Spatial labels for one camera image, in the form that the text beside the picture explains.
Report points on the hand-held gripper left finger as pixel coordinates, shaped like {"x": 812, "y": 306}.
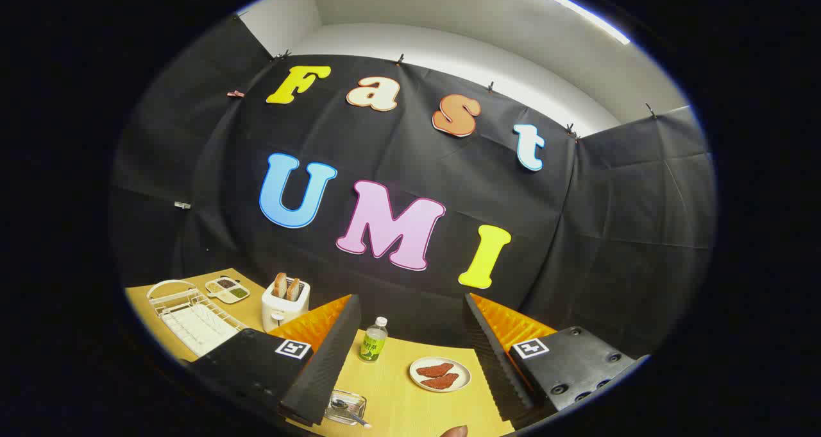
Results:
{"x": 324, "y": 373}

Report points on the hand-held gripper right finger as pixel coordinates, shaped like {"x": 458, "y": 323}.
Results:
{"x": 490, "y": 360}

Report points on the metal spoon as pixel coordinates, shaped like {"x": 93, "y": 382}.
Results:
{"x": 349, "y": 413}

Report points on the white oval dish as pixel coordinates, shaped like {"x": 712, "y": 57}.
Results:
{"x": 463, "y": 373}

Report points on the red meat slice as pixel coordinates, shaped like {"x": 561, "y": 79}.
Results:
{"x": 435, "y": 369}
{"x": 441, "y": 381}

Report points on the green label drink bottle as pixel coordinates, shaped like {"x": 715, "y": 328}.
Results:
{"x": 372, "y": 344}

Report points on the white toaster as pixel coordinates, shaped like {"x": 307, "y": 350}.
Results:
{"x": 282, "y": 312}

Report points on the toast slice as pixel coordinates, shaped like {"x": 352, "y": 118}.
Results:
{"x": 293, "y": 289}
{"x": 279, "y": 285}

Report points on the divided condiment tray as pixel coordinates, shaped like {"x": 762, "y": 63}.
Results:
{"x": 228, "y": 291}

